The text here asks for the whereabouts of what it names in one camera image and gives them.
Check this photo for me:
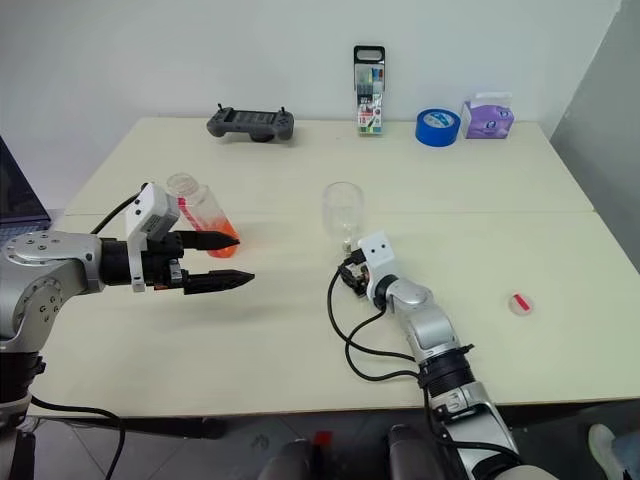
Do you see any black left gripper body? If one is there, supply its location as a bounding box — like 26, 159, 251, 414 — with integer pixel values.
142, 231, 190, 295

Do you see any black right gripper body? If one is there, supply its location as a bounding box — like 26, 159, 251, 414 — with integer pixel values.
338, 258, 374, 300

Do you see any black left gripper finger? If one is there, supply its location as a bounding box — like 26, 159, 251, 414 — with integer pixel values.
183, 269, 257, 296
177, 230, 243, 252

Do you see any bottle with orange liquid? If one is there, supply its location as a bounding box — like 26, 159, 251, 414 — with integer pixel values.
165, 171, 243, 260

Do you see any clear wine glass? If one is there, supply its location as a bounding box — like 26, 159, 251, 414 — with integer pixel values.
321, 181, 364, 257

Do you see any red white bottle cap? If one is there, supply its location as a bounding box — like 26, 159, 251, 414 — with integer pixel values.
505, 292, 534, 318

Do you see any grey handheld game controller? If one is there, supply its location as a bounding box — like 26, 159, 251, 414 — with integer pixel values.
206, 102, 296, 143

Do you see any dark laptop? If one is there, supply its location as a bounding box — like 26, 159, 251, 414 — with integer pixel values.
0, 133, 53, 242

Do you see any blue tape roll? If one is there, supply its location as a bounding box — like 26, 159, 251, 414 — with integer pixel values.
414, 105, 462, 149

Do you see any dark rounded shape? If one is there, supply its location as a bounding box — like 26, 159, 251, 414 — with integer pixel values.
258, 438, 314, 480
386, 424, 437, 480

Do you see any marker pen pack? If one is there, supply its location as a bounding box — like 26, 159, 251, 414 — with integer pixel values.
352, 44, 387, 138

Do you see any purple tissue pack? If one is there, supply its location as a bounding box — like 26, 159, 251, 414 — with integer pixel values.
459, 91, 516, 140

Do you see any grey partition panel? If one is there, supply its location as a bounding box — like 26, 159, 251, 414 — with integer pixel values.
548, 0, 640, 277

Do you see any white shoe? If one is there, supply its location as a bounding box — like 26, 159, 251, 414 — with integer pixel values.
587, 423, 620, 475

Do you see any blue jeans leg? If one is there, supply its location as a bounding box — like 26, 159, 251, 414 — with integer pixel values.
611, 431, 640, 480

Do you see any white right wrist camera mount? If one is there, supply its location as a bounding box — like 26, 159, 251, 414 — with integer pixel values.
356, 230, 402, 302

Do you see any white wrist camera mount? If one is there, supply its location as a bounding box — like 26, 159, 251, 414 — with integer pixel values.
356, 230, 402, 302
124, 182, 182, 294

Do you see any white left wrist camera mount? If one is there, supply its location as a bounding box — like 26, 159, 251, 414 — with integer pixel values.
124, 182, 182, 294

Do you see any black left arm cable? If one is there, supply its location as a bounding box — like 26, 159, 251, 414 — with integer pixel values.
88, 191, 147, 236

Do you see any black table frame bar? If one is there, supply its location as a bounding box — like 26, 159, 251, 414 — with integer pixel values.
29, 413, 227, 441

